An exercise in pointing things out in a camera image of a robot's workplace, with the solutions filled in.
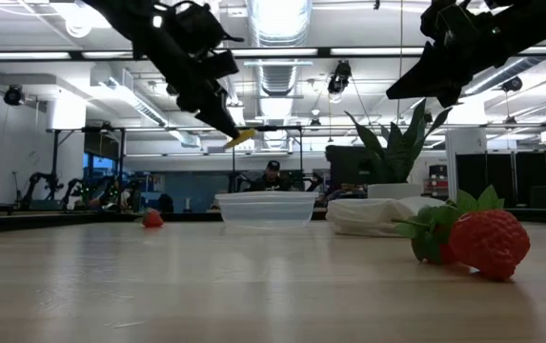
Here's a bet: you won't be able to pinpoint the black table edge rail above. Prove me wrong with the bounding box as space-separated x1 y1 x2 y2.
0 208 546 234

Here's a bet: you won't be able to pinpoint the silver air duct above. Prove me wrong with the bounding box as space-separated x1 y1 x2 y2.
247 0 313 120

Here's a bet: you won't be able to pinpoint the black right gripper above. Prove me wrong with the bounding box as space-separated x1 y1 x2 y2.
385 22 522 110

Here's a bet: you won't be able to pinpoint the large red strawberry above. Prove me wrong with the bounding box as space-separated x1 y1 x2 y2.
448 184 532 282

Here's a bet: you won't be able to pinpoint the black metal rig frame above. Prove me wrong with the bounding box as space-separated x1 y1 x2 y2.
48 126 129 211
232 126 304 192

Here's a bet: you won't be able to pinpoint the black partition panels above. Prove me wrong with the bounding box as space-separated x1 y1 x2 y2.
455 151 546 209

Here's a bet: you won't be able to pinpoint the white pillar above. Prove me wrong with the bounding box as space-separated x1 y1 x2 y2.
445 128 488 201

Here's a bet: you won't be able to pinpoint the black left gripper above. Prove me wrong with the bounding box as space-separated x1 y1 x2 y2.
131 26 242 140

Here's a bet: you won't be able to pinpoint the white folded cloth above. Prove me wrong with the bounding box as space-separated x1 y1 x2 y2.
325 196 448 238

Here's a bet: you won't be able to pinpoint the small red strawberry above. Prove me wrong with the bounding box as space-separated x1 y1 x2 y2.
133 208 165 230

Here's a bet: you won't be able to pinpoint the yellow banana piece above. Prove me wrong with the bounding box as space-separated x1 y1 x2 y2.
224 128 258 149

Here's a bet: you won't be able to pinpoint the black desk monitor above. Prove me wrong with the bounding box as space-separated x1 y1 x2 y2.
325 145 374 187

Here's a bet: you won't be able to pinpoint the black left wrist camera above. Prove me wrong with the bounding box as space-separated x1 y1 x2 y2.
155 0 246 54

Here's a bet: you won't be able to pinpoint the red storage bins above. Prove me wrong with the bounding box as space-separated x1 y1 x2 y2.
427 164 449 196

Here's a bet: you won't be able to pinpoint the green snake plant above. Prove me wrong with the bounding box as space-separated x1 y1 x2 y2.
343 98 454 186

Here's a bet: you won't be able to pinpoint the person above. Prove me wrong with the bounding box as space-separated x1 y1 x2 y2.
248 160 297 192

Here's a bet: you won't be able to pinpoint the black frame bar with lights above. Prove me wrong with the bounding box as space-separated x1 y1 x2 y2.
0 46 546 61

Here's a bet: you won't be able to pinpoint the white plant pot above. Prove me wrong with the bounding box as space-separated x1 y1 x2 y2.
366 182 424 200

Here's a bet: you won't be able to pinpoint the red strawberry with stem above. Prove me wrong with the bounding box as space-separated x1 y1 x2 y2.
390 203 462 267

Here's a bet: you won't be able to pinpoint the clear plastic tupperware container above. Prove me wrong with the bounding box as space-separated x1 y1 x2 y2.
213 191 320 229

